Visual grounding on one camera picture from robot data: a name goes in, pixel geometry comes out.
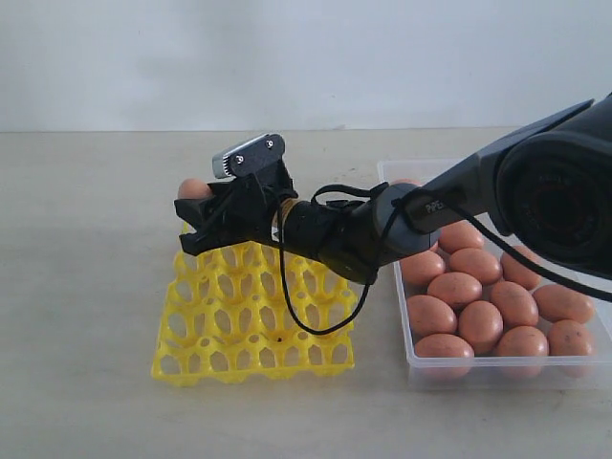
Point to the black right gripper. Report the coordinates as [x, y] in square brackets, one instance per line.
[243, 209]

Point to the brown egg packed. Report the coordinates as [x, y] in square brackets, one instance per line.
[458, 236]
[193, 188]

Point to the yellow plastic egg tray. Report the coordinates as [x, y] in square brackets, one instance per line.
[228, 316]

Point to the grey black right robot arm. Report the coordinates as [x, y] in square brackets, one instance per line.
[547, 183]

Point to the brown egg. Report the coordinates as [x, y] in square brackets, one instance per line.
[515, 304]
[556, 302]
[456, 289]
[523, 341]
[443, 346]
[429, 315]
[516, 272]
[570, 338]
[419, 269]
[480, 324]
[478, 263]
[405, 181]

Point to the clear plastic container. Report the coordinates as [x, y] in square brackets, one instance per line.
[491, 373]

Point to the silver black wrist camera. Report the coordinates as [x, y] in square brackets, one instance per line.
[249, 157]

